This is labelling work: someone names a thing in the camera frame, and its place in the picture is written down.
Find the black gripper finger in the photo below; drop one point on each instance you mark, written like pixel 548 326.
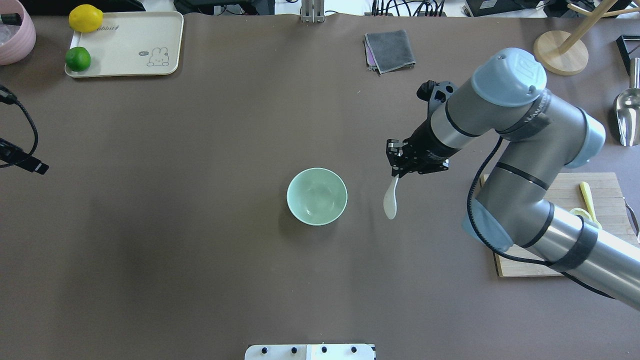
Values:
pixel 13 155

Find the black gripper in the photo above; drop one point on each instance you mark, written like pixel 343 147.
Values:
pixel 426 141

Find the white ceramic spoon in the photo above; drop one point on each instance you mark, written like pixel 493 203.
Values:
pixel 389 200

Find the light green bowl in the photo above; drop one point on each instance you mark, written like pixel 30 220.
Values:
pixel 317 196

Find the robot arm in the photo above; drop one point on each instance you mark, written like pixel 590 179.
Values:
pixel 545 134

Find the pink bowl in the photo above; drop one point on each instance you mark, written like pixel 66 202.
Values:
pixel 22 42

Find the grey folded cloth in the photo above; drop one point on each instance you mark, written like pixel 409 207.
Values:
pixel 386 52

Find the green lime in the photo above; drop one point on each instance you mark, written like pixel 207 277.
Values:
pixel 78 59

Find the beige cartoon tray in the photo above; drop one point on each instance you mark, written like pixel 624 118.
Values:
pixel 132 44

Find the yellow plastic knife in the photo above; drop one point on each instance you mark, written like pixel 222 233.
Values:
pixel 588 198

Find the wooden cup rack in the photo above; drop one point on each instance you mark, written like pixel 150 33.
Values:
pixel 563 53

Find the yellow lemon half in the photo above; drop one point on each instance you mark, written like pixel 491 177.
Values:
pixel 581 213

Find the bamboo cutting board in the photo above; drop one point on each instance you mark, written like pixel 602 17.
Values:
pixel 565 192

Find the metal scoop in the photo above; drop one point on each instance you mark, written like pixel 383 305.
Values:
pixel 627 108

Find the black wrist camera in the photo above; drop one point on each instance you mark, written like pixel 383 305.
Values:
pixel 435 94

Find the aluminium frame post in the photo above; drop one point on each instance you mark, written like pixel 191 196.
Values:
pixel 312 11

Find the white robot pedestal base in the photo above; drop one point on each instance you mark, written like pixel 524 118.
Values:
pixel 319 351

